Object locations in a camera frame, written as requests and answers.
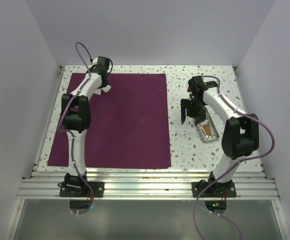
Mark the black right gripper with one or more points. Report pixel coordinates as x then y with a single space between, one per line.
200 116

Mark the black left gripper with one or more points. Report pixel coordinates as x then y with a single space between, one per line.
104 85

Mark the white gauze pad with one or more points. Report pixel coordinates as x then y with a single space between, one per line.
106 88
98 92

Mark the steel instrument tray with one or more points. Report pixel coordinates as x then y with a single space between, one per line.
211 125

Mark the steel forceps scissors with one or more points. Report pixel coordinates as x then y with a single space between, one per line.
210 137

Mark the purple cloth mat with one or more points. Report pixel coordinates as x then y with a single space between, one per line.
129 124

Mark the orange bandage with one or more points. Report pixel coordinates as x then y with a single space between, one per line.
207 129

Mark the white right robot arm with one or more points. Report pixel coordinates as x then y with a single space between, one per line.
241 130

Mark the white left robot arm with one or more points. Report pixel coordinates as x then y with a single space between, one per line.
76 119

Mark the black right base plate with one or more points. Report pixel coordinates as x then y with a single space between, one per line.
218 190

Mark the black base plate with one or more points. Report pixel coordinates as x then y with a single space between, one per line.
218 190
96 188

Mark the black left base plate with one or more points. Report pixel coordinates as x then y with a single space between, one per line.
96 188

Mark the aluminium rail frame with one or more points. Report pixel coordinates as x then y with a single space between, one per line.
153 204

